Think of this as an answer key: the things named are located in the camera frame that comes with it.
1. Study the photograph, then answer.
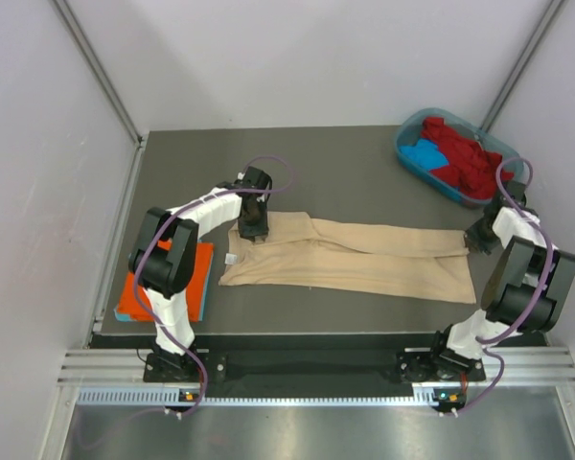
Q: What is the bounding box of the beige t shirt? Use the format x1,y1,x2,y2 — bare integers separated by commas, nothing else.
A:
219,212,476,305

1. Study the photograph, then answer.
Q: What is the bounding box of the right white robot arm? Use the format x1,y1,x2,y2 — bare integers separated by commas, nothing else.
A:
427,180,575,380

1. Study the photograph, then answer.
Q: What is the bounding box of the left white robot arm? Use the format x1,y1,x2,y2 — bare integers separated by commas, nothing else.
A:
128,167,273,380

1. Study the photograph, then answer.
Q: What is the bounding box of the red t shirt in basket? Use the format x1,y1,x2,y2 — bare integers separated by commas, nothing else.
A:
421,117,503,200

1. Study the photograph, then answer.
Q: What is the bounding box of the teal plastic basket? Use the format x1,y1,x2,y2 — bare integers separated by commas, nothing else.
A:
394,107,524,208

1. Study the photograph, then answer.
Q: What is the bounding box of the orange folded t shirt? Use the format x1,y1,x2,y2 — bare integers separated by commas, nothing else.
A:
117,241,216,323

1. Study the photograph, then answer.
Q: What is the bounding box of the blue t shirt in basket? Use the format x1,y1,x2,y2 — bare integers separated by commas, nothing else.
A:
399,139,449,172

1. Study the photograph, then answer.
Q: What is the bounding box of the light blue folded t shirt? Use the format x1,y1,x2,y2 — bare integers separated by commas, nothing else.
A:
113,246,217,324

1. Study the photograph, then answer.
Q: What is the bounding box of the aluminium frame rail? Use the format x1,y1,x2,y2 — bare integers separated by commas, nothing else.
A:
57,347,575,386

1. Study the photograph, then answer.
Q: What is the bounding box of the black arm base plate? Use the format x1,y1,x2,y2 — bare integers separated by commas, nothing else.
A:
143,332,485,383

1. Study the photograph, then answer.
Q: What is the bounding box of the slotted grey cable duct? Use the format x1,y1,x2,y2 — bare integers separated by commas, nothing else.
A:
76,385,466,407

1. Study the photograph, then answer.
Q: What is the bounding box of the right aluminium corner post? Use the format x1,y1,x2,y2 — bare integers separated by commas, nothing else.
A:
479,0,567,132

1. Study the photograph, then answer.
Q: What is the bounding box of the aluminium corner post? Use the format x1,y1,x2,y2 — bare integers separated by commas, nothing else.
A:
49,0,143,145
479,0,567,132

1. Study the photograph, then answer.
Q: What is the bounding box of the left aluminium corner post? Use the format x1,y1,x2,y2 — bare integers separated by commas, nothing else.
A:
49,0,143,145

